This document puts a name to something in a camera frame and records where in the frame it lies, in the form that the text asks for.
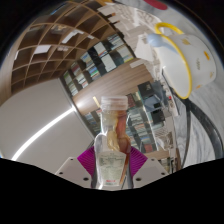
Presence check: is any clear plastic bottle white cap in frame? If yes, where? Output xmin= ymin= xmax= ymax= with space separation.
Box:
xmin=93 ymin=95 xmax=133 ymax=187

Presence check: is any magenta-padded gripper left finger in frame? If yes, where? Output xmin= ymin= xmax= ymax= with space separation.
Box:
xmin=54 ymin=146 xmax=100 ymax=190

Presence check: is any linear ceiling light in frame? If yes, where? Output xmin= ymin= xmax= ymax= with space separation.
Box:
xmin=10 ymin=107 xmax=75 ymax=162

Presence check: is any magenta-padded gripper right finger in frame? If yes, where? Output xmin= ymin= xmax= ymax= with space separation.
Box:
xmin=125 ymin=146 xmax=170 ymax=190

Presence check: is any white mug yellow rim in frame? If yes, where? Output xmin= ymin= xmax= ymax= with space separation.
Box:
xmin=145 ymin=22 xmax=218 ymax=101

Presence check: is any wooden cubby shelf unit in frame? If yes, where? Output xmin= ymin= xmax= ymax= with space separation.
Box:
xmin=5 ymin=0 xmax=134 ymax=98

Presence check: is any dark grey building model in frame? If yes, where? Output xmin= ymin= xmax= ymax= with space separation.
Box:
xmin=137 ymin=80 xmax=167 ymax=124

